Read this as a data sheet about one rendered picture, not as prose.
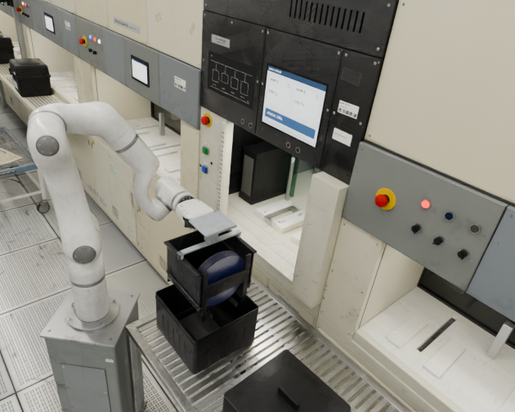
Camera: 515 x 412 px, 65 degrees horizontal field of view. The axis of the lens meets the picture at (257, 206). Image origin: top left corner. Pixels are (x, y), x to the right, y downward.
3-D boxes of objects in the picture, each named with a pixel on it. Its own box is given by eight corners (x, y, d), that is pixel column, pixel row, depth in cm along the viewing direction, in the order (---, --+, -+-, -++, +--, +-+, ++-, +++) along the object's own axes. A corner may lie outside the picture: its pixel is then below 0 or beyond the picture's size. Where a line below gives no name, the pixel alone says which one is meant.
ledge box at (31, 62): (11, 88, 362) (5, 58, 349) (45, 86, 378) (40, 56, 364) (19, 98, 342) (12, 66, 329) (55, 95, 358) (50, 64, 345)
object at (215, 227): (218, 267, 160) (224, 198, 144) (251, 298, 147) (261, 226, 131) (163, 291, 146) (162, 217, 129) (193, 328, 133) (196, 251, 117)
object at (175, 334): (214, 297, 174) (217, 265, 165) (256, 339, 156) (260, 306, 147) (154, 324, 157) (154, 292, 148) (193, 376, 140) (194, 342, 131)
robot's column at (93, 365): (67, 450, 187) (38, 335, 148) (93, 394, 211) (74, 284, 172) (127, 458, 186) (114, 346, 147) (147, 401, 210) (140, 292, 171)
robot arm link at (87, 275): (70, 290, 143) (60, 235, 131) (68, 258, 157) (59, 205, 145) (107, 284, 148) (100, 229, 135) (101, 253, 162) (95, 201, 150)
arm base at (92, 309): (57, 328, 151) (49, 290, 142) (80, 292, 168) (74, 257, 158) (107, 334, 151) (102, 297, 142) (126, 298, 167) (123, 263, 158)
